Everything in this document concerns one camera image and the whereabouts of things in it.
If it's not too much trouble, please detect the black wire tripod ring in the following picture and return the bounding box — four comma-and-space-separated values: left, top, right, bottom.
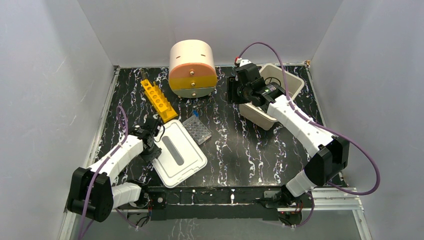
264, 76, 282, 88

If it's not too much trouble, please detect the white plastic bin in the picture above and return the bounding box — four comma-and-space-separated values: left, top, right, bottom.
239, 63, 305, 131

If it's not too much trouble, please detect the yellow test tube rack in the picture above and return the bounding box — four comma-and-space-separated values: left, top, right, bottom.
140, 79, 178, 123

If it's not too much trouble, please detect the white bin lid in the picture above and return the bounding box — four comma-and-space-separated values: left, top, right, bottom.
152, 120, 208, 189

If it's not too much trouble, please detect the blue capped vial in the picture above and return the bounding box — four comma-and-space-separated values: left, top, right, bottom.
192, 110, 199, 118

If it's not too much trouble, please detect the clear plastic tube rack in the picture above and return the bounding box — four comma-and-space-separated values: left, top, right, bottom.
182, 115, 212, 145

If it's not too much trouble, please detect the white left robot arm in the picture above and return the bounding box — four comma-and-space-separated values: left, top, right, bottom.
66, 79, 208, 222

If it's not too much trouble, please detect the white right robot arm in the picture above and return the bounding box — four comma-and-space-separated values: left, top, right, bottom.
227, 60, 350, 207

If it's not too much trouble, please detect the round white drawer cabinet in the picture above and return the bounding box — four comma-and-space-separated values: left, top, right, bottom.
168, 39, 218, 98

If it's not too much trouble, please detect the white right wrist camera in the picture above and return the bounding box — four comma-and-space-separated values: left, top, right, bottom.
234, 57, 252, 68

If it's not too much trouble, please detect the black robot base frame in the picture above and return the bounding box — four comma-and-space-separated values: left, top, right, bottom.
115, 185, 316, 226

